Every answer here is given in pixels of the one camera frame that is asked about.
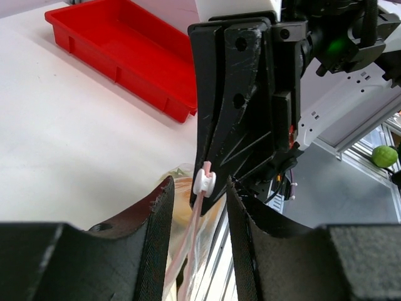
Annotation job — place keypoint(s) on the aluminium shelf frame background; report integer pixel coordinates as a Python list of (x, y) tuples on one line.
[(374, 123)]

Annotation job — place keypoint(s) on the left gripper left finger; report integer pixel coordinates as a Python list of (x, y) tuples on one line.
[(122, 258)]

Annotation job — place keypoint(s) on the clear zip top bag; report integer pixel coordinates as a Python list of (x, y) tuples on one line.
[(190, 243)]

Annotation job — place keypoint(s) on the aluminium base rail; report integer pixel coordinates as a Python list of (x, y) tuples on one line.
[(217, 281)]

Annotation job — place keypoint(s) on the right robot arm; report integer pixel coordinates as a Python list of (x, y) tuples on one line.
[(347, 37)]

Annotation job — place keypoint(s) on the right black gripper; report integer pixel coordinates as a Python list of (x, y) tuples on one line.
[(239, 65)]

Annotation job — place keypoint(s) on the green lime toy background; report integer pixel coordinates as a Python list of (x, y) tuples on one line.
[(384, 156)]

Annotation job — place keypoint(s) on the red plastic bin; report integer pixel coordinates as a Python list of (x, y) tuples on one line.
[(132, 47)]

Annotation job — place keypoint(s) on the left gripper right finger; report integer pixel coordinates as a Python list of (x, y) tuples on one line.
[(276, 258)]

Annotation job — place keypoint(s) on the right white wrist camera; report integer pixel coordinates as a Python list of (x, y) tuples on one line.
[(208, 9)]

